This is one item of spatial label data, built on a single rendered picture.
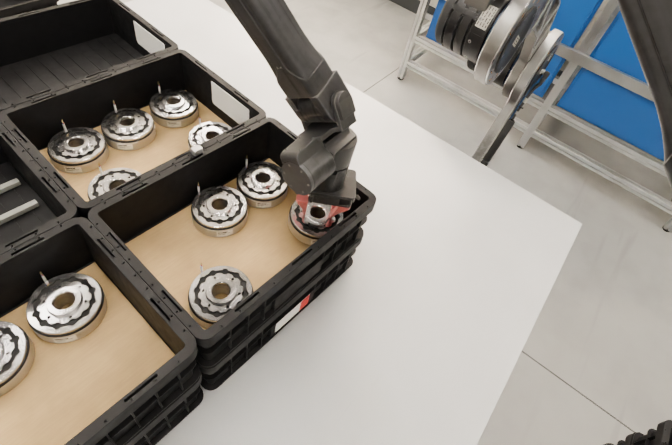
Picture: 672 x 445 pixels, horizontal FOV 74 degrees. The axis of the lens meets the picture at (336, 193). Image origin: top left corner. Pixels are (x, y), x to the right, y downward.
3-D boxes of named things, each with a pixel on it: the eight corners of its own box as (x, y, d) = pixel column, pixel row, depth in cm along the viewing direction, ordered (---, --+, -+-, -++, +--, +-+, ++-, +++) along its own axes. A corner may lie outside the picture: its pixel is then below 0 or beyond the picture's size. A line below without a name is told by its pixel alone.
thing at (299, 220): (318, 186, 89) (319, 184, 89) (353, 220, 85) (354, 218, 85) (279, 210, 83) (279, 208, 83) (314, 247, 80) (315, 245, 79)
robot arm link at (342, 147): (366, 132, 69) (337, 113, 70) (339, 154, 64) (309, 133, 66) (355, 162, 74) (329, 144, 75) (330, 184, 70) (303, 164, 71)
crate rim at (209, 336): (269, 123, 95) (270, 114, 93) (377, 206, 85) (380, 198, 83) (86, 221, 72) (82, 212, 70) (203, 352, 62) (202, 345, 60)
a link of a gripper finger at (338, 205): (341, 232, 82) (352, 201, 75) (303, 226, 81) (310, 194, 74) (342, 203, 87) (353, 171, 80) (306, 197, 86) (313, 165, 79)
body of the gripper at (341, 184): (353, 205, 76) (364, 177, 71) (294, 196, 75) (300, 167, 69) (353, 177, 80) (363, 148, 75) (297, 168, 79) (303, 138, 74)
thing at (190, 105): (179, 85, 106) (179, 83, 106) (206, 107, 102) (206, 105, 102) (140, 100, 100) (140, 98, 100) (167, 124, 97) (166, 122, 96)
